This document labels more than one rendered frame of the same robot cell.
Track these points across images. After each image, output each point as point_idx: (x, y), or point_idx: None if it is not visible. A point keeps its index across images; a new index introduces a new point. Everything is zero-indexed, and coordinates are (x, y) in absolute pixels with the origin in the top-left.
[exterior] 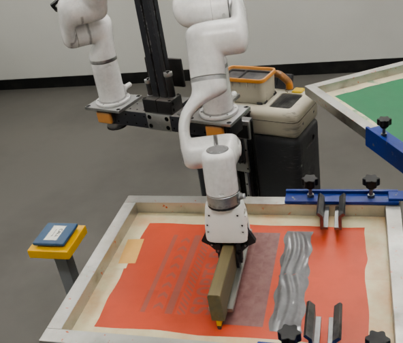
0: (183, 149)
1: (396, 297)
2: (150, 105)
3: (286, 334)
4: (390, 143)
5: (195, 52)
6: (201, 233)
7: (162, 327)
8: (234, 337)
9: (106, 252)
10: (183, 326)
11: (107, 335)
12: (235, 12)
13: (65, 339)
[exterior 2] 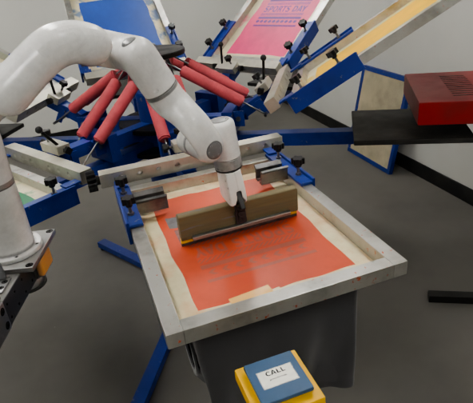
0: (220, 136)
1: None
2: None
3: (300, 157)
4: (33, 204)
5: (162, 58)
6: (196, 267)
7: (319, 235)
8: None
9: (280, 289)
10: (308, 228)
11: (360, 233)
12: (113, 32)
13: (388, 249)
